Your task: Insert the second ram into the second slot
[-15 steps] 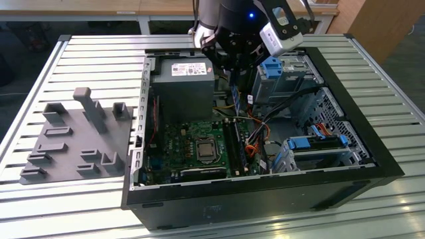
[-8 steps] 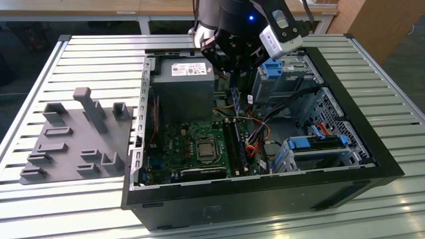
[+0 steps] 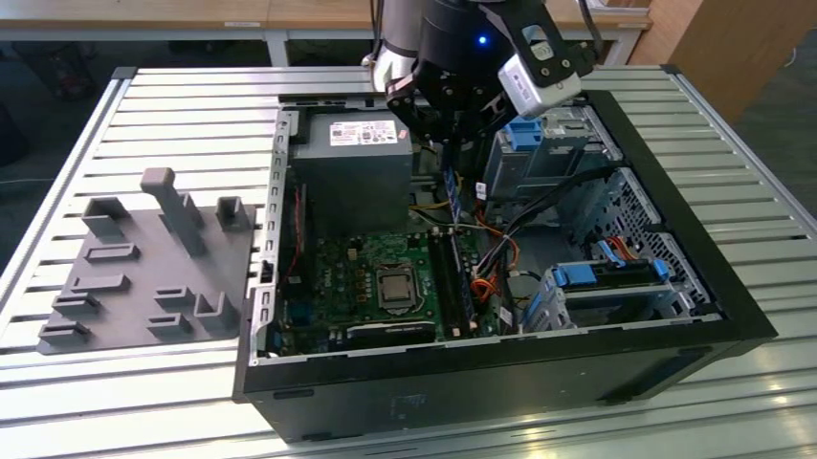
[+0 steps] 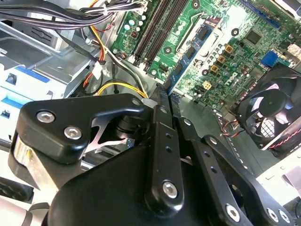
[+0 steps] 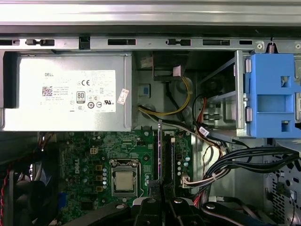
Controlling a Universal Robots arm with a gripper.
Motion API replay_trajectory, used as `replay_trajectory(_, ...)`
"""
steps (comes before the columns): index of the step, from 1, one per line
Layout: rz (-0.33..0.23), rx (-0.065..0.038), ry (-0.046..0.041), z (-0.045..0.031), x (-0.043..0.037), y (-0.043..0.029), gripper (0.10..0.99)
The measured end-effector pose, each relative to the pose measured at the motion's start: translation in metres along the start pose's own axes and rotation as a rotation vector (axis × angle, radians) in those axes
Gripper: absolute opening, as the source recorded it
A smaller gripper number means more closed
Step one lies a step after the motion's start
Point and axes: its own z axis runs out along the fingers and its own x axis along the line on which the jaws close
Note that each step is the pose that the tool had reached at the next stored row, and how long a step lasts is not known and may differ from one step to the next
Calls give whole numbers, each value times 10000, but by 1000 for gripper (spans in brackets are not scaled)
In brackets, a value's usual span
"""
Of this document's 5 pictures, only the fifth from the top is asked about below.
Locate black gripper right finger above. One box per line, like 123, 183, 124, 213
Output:
164, 182, 268, 226

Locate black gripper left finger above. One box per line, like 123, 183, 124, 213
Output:
67, 180, 165, 226

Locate green RAM stick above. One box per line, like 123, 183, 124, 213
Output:
157, 119, 164, 182

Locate black RAM slot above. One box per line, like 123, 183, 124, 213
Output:
164, 135, 171, 183
152, 135, 159, 182

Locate silver CPU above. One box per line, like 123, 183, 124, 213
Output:
115, 170, 135, 190

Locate metal CPU socket cover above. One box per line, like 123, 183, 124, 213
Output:
110, 160, 142, 197

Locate green Dell motherboard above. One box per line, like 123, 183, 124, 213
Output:
37, 130, 196, 226

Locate black case fan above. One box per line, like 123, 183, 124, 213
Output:
0, 150, 59, 226

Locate silver disk bay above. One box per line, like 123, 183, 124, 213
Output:
199, 49, 246, 137

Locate silver power supply unit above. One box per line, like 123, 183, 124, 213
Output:
2, 50, 132, 132

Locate blue disk carrier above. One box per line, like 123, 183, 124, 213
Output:
244, 53, 301, 138

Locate black PC case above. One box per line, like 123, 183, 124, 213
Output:
0, 23, 301, 226

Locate small metal spring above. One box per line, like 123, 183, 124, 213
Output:
267, 37, 276, 54

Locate white wire bundle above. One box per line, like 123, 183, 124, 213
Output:
180, 169, 226, 189

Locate wire socket locking lever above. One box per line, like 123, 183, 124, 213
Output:
110, 159, 139, 165

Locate black cable bundle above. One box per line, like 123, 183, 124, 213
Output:
203, 145, 301, 189

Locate yellow wire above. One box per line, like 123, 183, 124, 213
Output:
138, 75, 191, 116

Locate orange and red wires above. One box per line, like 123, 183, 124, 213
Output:
197, 96, 224, 158

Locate red and black twisted wire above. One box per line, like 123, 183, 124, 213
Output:
0, 162, 16, 212

